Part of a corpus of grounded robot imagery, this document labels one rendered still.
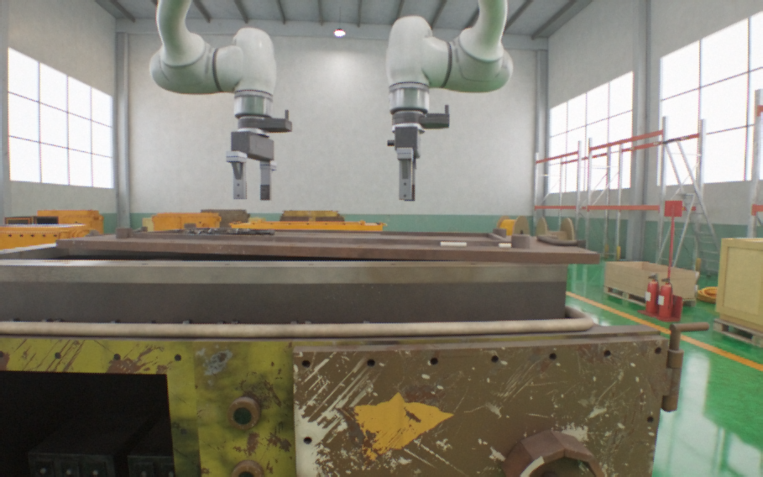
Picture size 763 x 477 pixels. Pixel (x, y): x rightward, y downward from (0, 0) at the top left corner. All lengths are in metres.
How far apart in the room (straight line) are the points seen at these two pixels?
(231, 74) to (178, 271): 0.47
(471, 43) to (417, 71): 0.13
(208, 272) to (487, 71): 0.70
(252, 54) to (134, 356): 0.66
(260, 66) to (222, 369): 0.65
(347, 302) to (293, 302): 0.10
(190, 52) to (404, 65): 0.47
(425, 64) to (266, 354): 0.65
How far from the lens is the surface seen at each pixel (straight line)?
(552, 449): 0.72
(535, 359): 0.69
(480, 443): 0.73
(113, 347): 0.75
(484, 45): 0.89
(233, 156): 0.88
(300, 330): 0.65
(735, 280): 5.89
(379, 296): 0.69
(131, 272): 0.79
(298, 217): 9.21
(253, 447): 0.74
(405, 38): 0.88
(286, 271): 0.69
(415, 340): 0.64
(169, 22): 0.94
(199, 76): 0.99
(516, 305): 0.76
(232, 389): 0.69
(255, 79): 0.96
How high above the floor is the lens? 1.44
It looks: 5 degrees down
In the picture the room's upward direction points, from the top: 1 degrees clockwise
